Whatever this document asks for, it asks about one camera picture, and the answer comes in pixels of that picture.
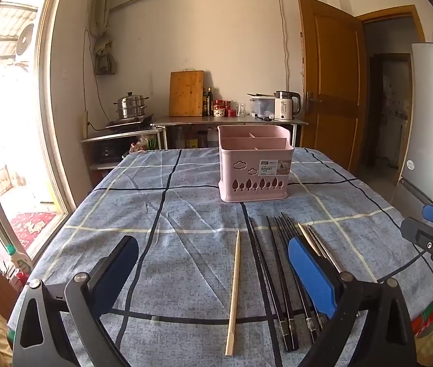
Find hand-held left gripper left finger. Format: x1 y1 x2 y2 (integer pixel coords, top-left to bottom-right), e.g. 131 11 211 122
12 235 141 367

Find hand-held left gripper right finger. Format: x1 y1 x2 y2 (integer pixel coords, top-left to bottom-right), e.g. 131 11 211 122
287 236 419 367

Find light wooden chopstick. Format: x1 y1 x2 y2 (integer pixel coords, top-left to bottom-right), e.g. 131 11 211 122
297 223 323 258
225 230 240 356

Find pink plastic cutlery basket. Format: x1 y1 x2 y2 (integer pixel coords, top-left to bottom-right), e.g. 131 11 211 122
217 124 291 203

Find blue checked tablecloth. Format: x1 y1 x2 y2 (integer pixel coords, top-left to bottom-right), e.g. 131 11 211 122
8 147 433 367

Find red patterned rug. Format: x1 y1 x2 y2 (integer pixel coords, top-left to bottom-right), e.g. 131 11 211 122
10 211 58 251

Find white green-capped bottle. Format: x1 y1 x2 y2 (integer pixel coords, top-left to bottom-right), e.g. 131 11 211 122
4 245 34 276

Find magnet-covered white fridge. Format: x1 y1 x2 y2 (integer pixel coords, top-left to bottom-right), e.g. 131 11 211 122
379 74 410 165

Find black kitchen appliance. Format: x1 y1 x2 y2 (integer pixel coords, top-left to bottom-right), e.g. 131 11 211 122
96 141 123 163

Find small pink woven basket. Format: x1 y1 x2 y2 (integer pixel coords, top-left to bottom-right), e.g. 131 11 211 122
129 137 160 154

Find low steel shelf unit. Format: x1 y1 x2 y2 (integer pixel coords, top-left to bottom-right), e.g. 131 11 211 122
81 126 163 171

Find black induction cooker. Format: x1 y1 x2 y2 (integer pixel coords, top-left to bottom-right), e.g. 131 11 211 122
105 114 155 131

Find stainless steel steamer pot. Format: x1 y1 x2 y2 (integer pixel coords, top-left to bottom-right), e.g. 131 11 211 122
113 92 150 120

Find brown wooden door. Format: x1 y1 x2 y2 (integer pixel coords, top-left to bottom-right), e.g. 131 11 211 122
297 0 368 174

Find stainless steel kitchen table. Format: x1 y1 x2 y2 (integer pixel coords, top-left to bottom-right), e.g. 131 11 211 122
151 115 309 150

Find white electric kettle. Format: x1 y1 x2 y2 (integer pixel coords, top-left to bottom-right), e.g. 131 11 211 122
274 91 302 122

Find clear plastic storage container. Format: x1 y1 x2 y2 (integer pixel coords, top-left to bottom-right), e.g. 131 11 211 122
248 92 277 118

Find bamboo cutting board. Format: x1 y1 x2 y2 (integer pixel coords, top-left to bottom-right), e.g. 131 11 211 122
169 70 205 117

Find grey hanging cloth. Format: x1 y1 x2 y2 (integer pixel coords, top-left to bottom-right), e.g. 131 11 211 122
93 36 117 75

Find outdoor air conditioner unit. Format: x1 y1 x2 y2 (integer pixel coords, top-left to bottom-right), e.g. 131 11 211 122
13 23 35 62

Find white wrapped pipe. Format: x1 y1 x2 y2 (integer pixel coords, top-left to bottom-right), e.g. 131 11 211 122
88 0 112 39

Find white window frame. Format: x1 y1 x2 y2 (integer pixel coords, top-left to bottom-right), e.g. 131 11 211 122
0 0 77 261

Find brown wooden door frame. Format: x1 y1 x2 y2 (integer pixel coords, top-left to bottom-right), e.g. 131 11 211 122
355 5 427 174

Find white wall cable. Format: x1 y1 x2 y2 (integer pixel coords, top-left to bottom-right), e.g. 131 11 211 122
277 0 291 92

